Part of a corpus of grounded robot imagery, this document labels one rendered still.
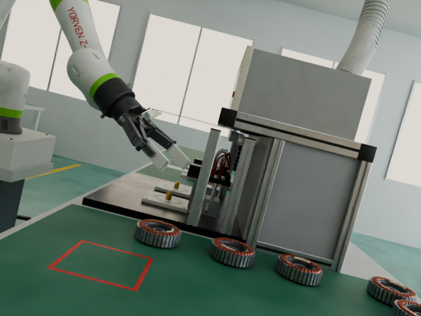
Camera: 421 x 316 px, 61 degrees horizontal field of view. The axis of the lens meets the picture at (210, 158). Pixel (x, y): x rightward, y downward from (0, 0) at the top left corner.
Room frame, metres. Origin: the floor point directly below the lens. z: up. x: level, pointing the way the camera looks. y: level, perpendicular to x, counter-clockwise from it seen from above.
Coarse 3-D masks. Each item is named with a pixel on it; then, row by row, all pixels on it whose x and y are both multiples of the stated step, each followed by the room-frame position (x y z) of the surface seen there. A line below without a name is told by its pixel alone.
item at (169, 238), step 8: (144, 224) 0.85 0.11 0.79; (152, 224) 0.89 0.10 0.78; (160, 224) 0.90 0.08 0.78; (168, 224) 0.90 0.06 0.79; (136, 232) 0.85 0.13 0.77; (144, 232) 0.82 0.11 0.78; (152, 232) 0.82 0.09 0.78; (160, 232) 0.82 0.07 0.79; (168, 232) 0.84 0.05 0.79; (176, 232) 0.85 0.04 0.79; (144, 240) 0.82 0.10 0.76; (152, 240) 0.81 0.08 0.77; (160, 240) 0.82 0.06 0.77; (168, 240) 0.82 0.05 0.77; (176, 240) 0.84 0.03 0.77
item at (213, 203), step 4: (208, 196) 1.22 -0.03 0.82; (204, 200) 1.17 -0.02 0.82; (208, 200) 1.17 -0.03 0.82; (212, 200) 1.18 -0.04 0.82; (216, 200) 1.19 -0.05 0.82; (204, 204) 1.17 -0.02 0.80; (212, 204) 1.17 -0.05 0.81; (216, 204) 1.17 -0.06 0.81; (204, 208) 1.17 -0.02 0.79; (212, 208) 1.17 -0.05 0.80; (216, 208) 1.17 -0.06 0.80; (204, 212) 1.17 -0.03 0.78; (208, 212) 1.17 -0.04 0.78; (212, 212) 1.17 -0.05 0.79; (216, 212) 1.17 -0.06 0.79; (212, 216) 1.17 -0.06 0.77
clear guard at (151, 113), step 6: (150, 108) 1.03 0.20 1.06; (144, 114) 1.06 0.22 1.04; (150, 114) 1.13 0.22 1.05; (156, 114) 1.20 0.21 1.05; (168, 114) 1.08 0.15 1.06; (174, 114) 1.03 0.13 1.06; (192, 120) 1.07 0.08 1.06; (198, 120) 1.03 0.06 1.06; (216, 126) 1.03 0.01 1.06; (240, 132) 1.03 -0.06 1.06
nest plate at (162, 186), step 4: (160, 184) 1.44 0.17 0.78; (164, 184) 1.47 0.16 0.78; (168, 184) 1.49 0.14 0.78; (172, 184) 1.51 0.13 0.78; (156, 188) 1.38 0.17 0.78; (160, 188) 1.38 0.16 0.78; (164, 188) 1.39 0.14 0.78; (168, 188) 1.41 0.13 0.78; (172, 188) 1.43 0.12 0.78; (180, 188) 1.48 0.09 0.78; (184, 188) 1.50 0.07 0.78; (188, 188) 1.52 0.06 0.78; (172, 192) 1.38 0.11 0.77; (176, 192) 1.38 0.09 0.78; (180, 192) 1.38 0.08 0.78; (184, 192) 1.40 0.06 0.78; (188, 192) 1.42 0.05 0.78; (184, 196) 1.38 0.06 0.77; (188, 196) 1.38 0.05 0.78
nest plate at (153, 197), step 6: (150, 192) 1.24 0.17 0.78; (156, 192) 1.27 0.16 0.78; (144, 198) 1.14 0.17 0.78; (150, 198) 1.16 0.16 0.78; (156, 198) 1.18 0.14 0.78; (162, 198) 1.20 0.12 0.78; (174, 198) 1.25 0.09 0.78; (180, 198) 1.28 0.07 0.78; (156, 204) 1.14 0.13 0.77; (162, 204) 1.14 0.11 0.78; (168, 204) 1.14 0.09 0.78; (174, 204) 1.16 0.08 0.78; (180, 204) 1.18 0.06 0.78; (186, 204) 1.20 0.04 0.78; (180, 210) 1.14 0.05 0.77; (186, 210) 1.14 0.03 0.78
